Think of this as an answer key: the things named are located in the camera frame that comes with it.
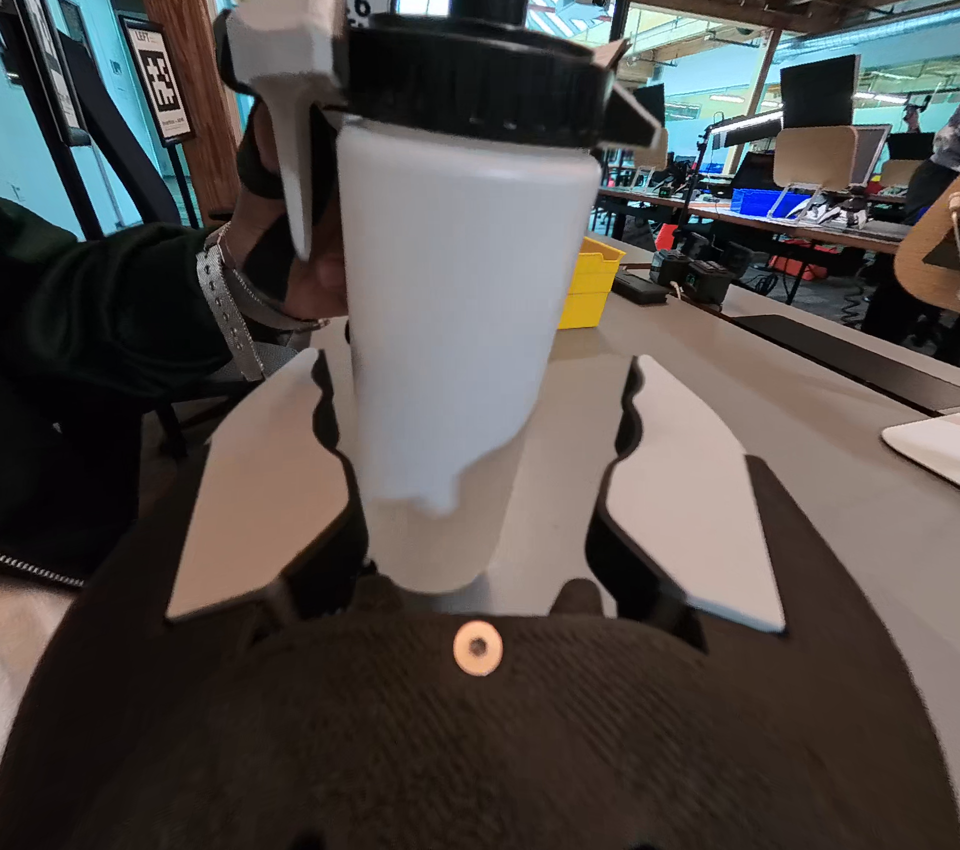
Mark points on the black bar lamp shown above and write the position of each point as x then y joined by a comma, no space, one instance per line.
750,128

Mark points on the black framed marker sign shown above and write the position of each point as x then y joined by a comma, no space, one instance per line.
161,85

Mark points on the person's left hand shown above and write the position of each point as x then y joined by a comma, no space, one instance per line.
319,287

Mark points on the black high-back chair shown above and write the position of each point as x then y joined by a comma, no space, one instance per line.
112,137

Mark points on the black flat box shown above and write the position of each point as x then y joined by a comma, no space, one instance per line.
641,287

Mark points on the large black framed poster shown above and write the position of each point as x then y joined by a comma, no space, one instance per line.
37,40

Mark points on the yellow plastic bin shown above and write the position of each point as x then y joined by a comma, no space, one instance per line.
589,287

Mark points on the wooden post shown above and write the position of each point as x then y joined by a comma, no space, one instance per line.
172,77

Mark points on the person's white clothing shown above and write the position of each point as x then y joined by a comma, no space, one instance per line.
22,640

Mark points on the grey desk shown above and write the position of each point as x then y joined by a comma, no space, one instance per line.
825,527

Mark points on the person's left forearm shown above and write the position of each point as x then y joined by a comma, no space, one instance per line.
112,310

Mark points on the wooden book stand white base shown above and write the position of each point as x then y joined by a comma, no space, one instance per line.
911,265

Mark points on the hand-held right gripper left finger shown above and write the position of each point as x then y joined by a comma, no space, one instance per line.
247,505

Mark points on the silver wristwatch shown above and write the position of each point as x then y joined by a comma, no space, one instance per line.
225,310

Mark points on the black desk mat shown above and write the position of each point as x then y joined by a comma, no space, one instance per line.
847,355

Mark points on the wooden framed black board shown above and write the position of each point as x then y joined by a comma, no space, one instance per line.
946,265

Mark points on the black monitor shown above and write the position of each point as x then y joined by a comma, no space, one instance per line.
821,89

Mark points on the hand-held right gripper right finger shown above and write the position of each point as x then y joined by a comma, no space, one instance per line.
697,512

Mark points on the person's green jacket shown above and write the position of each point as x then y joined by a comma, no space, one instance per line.
60,490

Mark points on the blue plastic bin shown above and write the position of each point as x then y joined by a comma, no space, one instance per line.
757,203

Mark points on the white bottle with black cap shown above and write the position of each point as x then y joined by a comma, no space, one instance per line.
457,265

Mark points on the black battery charger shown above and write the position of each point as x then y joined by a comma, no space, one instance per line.
705,284
669,267

